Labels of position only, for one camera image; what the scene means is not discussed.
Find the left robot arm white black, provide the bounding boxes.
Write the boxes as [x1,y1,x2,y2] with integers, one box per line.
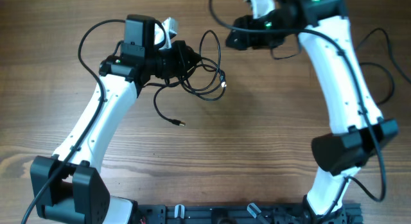
[29,15,201,223]

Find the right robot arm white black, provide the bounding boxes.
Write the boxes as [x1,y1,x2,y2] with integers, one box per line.
[226,0,398,221]

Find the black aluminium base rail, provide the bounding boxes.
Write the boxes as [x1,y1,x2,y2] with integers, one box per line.
[132,203,363,224]

